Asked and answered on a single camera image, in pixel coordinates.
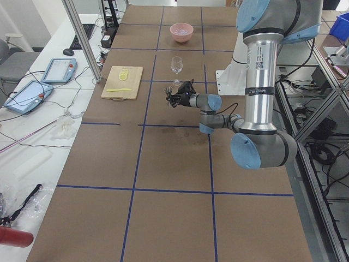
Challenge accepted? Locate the black power adapter box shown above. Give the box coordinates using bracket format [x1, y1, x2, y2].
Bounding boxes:
[100, 35, 111, 49]

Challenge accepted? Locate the steel double jigger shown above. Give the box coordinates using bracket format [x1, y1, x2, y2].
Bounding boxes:
[164, 86, 172, 106]

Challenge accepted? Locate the black computer mouse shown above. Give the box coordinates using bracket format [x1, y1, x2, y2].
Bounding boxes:
[63, 49, 74, 56]

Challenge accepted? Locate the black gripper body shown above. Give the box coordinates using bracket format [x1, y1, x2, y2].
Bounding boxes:
[176, 92, 191, 107]

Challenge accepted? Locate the pink bowl of ice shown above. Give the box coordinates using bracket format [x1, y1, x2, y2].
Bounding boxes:
[170, 23, 194, 43]

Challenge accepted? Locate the aluminium frame post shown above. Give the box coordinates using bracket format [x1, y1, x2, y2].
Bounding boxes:
[62, 0, 102, 83]

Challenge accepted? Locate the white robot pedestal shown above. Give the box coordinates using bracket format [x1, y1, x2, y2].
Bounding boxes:
[216, 33, 256, 96]

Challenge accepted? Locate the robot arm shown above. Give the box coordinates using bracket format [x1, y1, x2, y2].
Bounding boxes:
[165, 1, 323, 169]

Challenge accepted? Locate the black keyboard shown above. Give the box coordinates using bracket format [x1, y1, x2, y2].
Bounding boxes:
[69, 23, 96, 50]

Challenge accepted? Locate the wooden cutting board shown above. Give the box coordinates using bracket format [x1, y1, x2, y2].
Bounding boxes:
[101, 66, 143, 100]

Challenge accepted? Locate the white crumpled cloth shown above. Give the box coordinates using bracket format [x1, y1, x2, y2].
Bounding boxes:
[51, 116, 76, 140]

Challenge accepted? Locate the teach pendant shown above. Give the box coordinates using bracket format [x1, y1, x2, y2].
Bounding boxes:
[4, 80, 53, 114]
[41, 58, 77, 85]

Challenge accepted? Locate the red fire extinguisher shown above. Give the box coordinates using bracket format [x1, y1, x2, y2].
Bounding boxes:
[1, 227, 34, 248]

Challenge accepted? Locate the teach pendant near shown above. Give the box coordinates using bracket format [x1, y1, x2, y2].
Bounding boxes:
[4, 80, 53, 114]

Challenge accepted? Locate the clear wine glass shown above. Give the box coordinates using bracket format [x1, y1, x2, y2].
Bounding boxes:
[171, 56, 183, 86]

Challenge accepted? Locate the teach pendant far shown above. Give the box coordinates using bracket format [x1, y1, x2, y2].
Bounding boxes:
[41, 58, 77, 85]

